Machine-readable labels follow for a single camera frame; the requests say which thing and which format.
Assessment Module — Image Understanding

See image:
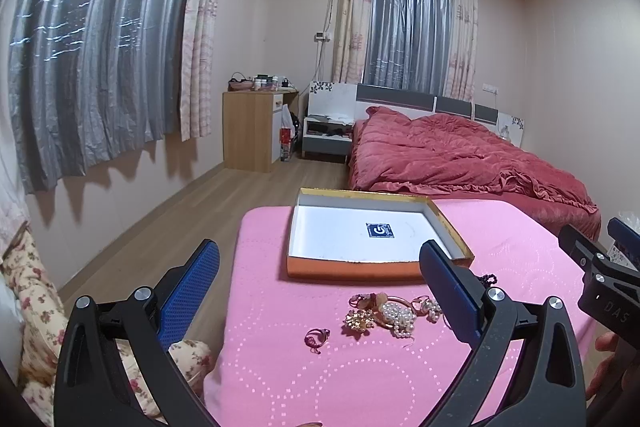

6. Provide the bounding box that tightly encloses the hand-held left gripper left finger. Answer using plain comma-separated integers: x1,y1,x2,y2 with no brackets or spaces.
54,239,221,427

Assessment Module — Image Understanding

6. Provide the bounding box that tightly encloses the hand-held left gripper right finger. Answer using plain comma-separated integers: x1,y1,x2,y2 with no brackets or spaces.
419,240,587,427

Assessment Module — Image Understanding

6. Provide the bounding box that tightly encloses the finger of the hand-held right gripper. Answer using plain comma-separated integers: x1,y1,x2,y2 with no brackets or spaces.
558,224,609,275
607,216,640,264

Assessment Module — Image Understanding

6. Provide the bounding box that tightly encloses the gold ring with stones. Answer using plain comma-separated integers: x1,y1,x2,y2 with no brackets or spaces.
412,295,444,323

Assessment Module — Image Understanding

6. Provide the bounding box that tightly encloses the white pearl brooch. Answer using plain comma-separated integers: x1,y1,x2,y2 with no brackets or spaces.
376,299,420,340

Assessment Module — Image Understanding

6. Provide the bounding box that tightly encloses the pink flower hair clip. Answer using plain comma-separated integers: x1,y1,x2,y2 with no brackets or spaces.
348,291,392,310

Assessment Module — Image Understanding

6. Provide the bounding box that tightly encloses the gold flower brooch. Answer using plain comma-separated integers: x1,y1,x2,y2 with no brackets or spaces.
342,308,377,337

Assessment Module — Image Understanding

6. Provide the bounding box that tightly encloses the orange cardboard box lid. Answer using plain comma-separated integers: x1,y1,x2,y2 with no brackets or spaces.
286,187,474,284

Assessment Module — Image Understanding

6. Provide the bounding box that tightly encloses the pink stone ring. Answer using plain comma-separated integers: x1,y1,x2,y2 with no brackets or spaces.
304,328,332,351

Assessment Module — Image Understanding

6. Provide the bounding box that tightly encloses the person's right hand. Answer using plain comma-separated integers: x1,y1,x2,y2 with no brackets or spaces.
585,332,622,404

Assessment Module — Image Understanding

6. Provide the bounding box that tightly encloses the bed with red duvet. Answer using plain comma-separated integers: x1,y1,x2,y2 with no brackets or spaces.
347,105,601,229

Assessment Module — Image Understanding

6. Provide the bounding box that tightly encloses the pink dotted mat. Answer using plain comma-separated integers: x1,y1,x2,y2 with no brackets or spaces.
202,199,617,427

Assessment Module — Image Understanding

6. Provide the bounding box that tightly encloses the wooden desk cabinet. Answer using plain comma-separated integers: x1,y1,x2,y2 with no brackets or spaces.
222,89,300,173

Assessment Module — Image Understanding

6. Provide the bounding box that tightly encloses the white nightstand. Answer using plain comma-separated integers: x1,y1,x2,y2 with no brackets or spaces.
301,80,357,164

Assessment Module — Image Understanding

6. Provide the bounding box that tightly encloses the grey and white headboard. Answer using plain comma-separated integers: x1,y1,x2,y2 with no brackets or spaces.
354,82,527,148

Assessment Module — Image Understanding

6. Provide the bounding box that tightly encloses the clutter of bottles on desk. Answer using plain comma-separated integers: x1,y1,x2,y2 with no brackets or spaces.
228,73,294,92

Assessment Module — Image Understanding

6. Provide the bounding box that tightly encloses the floral white curtain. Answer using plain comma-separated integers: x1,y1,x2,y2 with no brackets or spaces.
330,0,377,84
179,0,237,141
446,0,479,101

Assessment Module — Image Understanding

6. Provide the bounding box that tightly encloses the large grey curtain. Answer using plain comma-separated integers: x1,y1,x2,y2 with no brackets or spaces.
7,0,213,196

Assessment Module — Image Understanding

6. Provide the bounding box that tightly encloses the grey window curtain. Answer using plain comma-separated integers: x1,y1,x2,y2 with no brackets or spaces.
364,0,457,98

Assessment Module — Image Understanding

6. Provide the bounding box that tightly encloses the white air conditioner cable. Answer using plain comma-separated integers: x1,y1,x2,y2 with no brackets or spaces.
316,0,337,85

